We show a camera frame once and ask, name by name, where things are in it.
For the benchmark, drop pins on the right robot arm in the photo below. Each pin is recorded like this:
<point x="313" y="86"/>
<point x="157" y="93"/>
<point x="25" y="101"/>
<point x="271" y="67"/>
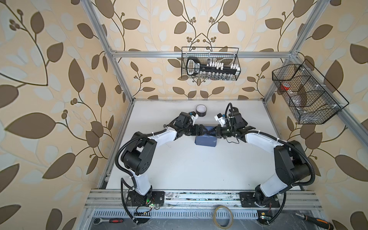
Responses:
<point x="292" y="167"/>

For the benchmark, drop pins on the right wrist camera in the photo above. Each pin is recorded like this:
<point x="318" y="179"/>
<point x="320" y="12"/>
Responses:
<point x="221" y="119"/>

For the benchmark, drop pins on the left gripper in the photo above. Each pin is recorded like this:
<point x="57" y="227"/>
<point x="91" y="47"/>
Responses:
<point x="201" y="130"/>

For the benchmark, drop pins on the right wire basket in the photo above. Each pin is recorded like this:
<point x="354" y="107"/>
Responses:
<point x="312" y="98"/>

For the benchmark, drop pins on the black tape roll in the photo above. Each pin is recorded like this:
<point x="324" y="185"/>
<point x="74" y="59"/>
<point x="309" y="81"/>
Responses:
<point x="201" y="110"/>

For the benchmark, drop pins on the red object in basket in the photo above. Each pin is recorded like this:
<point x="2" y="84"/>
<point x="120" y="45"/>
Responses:
<point x="284" y="87"/>

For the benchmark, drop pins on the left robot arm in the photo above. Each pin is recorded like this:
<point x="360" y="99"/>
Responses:
<point x="135" y="157"/>

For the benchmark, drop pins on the wire basket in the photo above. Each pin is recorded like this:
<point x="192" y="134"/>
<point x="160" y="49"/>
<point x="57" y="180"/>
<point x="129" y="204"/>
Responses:
<point x="312" y="98"/>
<point x="226" y="55"/>

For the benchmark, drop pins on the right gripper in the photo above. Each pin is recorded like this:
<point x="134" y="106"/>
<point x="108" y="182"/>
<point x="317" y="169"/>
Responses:
<point x="215" y="129"/>

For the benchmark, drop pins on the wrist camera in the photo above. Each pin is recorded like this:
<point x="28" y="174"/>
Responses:
<point x="221" y="119"/>
<point x="193" y="116"/>

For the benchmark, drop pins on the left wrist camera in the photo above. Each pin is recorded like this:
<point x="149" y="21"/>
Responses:
<point x="193" y="116"/>

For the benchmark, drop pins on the back wire basket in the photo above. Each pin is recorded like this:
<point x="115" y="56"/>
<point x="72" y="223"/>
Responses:
<point x="226" y="55"/>

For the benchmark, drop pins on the red handled ratchet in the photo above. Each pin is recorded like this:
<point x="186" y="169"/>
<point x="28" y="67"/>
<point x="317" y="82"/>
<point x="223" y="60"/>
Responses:
<point x="97" y="221"/>

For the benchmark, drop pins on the socket set holder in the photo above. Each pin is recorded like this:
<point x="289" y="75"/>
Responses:
<point x="194" y="67"/>

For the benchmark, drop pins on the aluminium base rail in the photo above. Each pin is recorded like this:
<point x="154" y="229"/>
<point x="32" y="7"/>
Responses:
<point x="206" y="199"/>

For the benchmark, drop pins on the orange handled screwdriver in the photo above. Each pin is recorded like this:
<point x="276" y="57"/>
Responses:
<point x="317" y="221"/>

